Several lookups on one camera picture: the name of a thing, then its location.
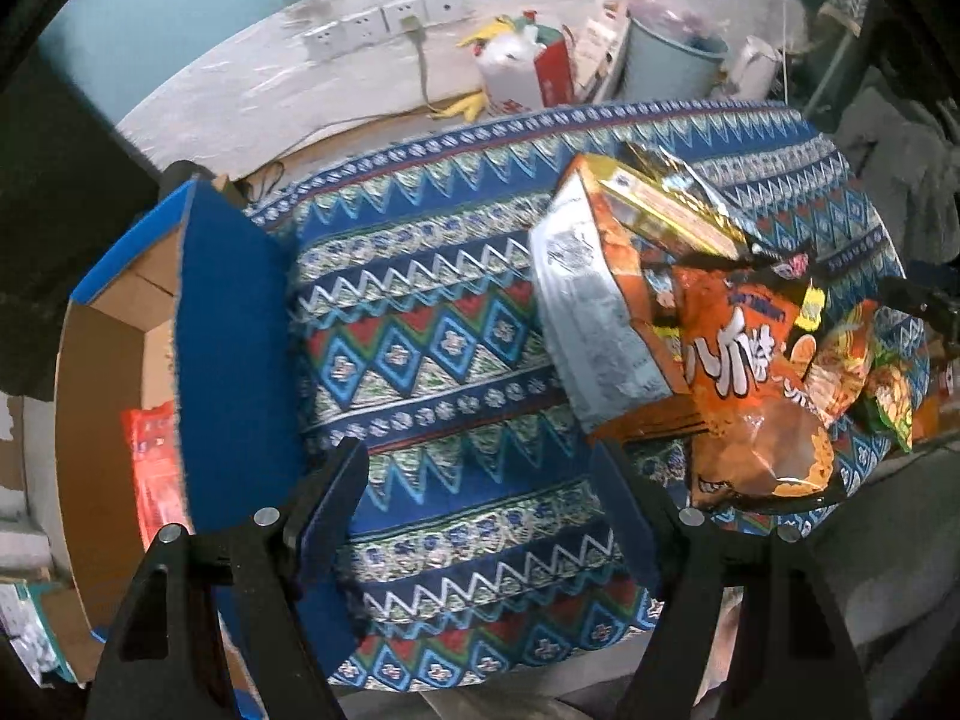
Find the blue patterned tablecloth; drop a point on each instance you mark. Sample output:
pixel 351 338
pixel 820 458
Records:
pixel 435 360

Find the large silver orange snack bag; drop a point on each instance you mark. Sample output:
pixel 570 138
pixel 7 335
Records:
pixel 592 315

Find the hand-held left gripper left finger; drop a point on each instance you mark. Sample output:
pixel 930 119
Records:
pixel 330 510

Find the red snack packet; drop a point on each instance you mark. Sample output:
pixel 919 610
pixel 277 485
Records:
pixel 154 472

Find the green orange snack packet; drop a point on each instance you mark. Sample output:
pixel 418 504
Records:
pixel 892 397

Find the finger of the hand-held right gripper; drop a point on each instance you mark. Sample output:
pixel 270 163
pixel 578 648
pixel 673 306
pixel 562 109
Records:
pixel 922 301

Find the blue cardboard box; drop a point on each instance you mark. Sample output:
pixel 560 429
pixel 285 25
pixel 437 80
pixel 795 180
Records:
pixel 225 352

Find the gold silver snack bar packet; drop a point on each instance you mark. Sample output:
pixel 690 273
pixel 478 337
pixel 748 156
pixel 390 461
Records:
pixel 697 184

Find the orange noodle packet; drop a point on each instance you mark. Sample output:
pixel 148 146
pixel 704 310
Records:
pixel 832 360

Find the yellow peel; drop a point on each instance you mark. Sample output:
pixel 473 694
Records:
pixel 461 106
pixel 484 31

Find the green white packet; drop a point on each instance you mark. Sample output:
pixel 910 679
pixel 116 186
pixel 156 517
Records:
pixel 26 630

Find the red white carton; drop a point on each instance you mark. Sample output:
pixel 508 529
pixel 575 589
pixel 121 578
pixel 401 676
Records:
pixel 525 79

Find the white wall socket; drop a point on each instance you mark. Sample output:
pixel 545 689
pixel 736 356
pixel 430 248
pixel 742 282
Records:
pixel 324 41
pixel 448 6
pixel 403 18
pixel 364 30

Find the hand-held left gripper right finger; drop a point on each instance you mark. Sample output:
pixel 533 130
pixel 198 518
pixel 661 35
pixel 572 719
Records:
pixel 630 517

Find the grey cloth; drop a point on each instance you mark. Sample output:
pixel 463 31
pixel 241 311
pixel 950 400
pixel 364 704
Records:
pixel 892 157

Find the white carton stack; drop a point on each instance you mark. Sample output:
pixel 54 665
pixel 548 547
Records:
pixel 600 45

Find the light blue bucket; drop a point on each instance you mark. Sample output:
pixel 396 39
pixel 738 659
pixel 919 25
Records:
pixel 660 67

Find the orange chip bag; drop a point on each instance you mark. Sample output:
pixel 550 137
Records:
pixel 742 390

